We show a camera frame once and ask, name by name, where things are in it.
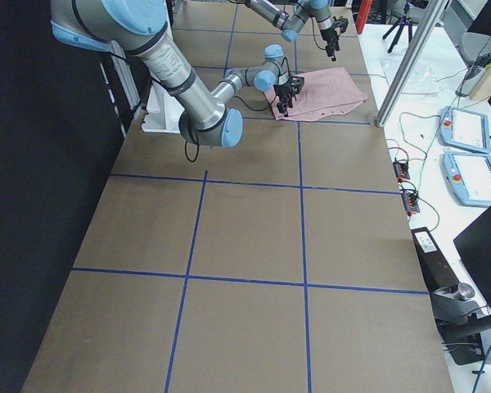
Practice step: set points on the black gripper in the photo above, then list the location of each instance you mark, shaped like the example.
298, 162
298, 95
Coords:
282, 89
328, 36

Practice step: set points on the pink Snoopy t-shirt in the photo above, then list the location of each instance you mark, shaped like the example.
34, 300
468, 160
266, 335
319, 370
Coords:
325, 92

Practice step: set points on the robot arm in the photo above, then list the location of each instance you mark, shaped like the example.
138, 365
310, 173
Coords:
291, 25
141, 29

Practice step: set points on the blue tape grid lines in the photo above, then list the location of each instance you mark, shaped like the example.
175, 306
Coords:
303, 204

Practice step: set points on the clear bag with paper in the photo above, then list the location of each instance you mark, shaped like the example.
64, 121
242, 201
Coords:
422, 79

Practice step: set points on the left orange port hub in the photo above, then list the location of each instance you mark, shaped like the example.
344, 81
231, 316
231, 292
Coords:
401, 170

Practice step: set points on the orange port hub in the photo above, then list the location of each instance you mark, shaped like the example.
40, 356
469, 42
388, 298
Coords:
401, 170
410, 201

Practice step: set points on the right orange port hub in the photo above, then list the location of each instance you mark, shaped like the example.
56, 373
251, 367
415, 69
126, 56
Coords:
410, 201

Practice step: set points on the grey teach pendant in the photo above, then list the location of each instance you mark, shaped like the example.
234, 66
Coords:
469, 177
466, 130

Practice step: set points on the brown paper table cover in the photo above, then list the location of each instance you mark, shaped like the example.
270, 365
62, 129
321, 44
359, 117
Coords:
249, 245

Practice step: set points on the black box with label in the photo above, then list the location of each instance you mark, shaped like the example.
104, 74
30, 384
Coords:
436, 270

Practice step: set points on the black monitor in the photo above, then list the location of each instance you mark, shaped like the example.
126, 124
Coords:
473, 245

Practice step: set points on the black metal stand base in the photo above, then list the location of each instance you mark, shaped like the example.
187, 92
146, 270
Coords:
464, 326

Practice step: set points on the black camera tripod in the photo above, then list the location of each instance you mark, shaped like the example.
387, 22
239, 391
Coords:
405, 16

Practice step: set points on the aluminium frame post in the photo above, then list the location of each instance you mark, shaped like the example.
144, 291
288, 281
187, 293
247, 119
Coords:
410, 58

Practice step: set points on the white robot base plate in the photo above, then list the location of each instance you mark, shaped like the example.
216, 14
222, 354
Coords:
162, 112

